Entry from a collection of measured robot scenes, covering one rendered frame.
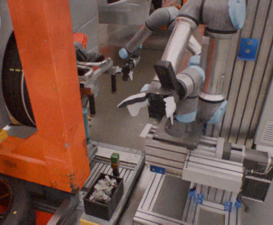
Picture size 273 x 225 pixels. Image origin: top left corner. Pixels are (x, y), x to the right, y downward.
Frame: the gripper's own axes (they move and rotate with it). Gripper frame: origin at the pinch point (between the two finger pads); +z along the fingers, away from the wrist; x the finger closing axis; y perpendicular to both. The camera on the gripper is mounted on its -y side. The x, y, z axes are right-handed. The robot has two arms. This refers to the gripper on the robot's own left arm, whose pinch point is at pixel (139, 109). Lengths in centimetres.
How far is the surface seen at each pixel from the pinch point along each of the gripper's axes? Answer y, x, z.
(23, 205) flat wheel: 63, 75, 8
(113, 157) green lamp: 52, 48, -34
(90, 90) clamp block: 21, 70, -48
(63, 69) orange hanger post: -2, 49, -17
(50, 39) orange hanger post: -14.9, 46.0, -12.6
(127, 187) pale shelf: 73, 43, -36
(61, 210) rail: 76, 67, -6
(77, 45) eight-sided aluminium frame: 0, 95, -68
